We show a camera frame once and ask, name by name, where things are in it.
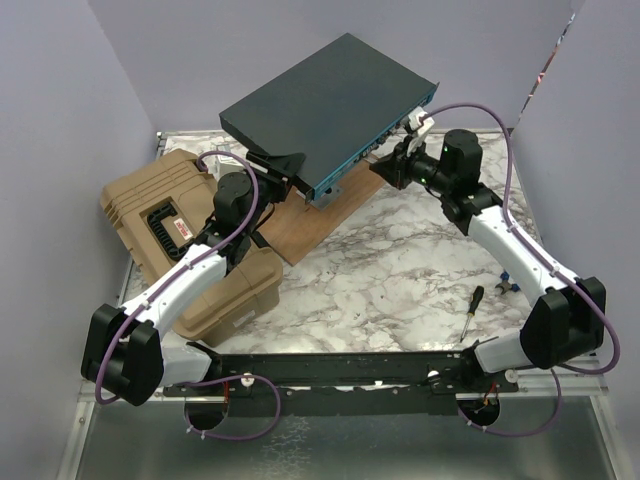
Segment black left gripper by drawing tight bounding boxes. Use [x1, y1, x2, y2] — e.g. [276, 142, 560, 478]
[241, 152, 306, 235]

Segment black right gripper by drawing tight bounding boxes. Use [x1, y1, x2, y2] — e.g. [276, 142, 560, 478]
[370, 134, 453, 195]

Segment dark grey network switch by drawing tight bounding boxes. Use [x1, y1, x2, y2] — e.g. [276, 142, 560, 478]
[219, 33, 438, 201]

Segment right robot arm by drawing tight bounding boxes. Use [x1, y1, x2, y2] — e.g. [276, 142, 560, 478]
[370, 129, 606, 391]

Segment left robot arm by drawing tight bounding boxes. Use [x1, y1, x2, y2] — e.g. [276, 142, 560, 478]
[81, 152, 306, 406]

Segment wooden base board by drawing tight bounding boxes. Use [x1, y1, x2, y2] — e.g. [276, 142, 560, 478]
[258, 162, 385, 266]

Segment tan plastic tool case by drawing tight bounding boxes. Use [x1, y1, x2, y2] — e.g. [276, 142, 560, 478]
[100, 149, 283, 347]

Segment black yellow screwdriver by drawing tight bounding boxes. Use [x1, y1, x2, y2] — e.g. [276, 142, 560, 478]
[459, 286, 484, 342]

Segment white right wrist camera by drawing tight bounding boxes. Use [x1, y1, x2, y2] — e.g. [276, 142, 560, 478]
[406, 107, 435, 156]

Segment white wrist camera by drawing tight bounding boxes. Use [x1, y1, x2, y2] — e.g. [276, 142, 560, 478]
[210, 155, 243, 179]
[406, 107, 435, 156]

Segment silver metal switch stand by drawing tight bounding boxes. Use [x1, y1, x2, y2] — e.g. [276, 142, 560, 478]
[310, 185, 343, 211]

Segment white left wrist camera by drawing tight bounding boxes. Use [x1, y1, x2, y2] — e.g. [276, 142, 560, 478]
[210, 155, 243, 179]

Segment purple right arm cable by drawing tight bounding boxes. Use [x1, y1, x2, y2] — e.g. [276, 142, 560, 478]
[422, 102, 621, 375]

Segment blue handled pliers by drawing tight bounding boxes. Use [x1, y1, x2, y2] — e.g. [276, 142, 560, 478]
[495, 271, 520, 295]

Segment black metal mounting rail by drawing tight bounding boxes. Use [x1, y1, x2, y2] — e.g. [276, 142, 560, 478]
[164, 349, 519, 418]

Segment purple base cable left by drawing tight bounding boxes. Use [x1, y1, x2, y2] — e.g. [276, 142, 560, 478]
[179, 374, 284, 443]

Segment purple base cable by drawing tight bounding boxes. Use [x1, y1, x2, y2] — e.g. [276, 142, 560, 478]
[461, 364, 563, 438]
[179, 374, 284, 443]

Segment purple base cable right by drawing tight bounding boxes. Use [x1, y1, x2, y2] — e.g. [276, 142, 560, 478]
[461, 364, 563, 438]

